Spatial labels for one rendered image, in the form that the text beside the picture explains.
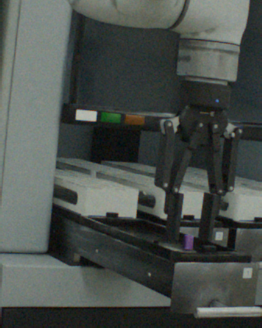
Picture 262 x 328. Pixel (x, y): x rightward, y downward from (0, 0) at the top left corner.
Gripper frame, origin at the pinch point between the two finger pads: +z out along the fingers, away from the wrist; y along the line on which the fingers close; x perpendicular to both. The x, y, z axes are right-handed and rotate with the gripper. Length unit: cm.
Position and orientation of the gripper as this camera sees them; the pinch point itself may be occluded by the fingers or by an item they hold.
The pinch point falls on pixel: (191, 218)
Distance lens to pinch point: 138.8
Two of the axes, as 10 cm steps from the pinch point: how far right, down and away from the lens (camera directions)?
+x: 4.4, 1.0, -8.9
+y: -8.9, -0.7, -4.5
